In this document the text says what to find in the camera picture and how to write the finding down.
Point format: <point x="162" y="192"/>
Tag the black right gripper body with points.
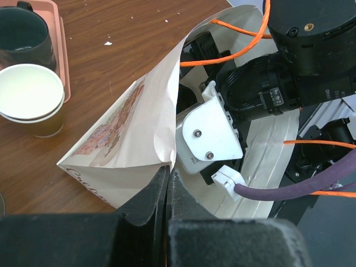
<point x="213" y="134"/>

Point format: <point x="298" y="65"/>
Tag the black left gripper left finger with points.
<point x="133" y="235"/>

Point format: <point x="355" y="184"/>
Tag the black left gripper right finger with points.
<point x="197" y="238"/>

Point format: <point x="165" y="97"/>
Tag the cream paper gift bag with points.
<point x="121" y="153"/>

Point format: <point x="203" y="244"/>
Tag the salmon pink serving tray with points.
<point x="48" y="10"/>

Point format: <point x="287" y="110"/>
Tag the dark green mug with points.
<point x="25" y="37"/>

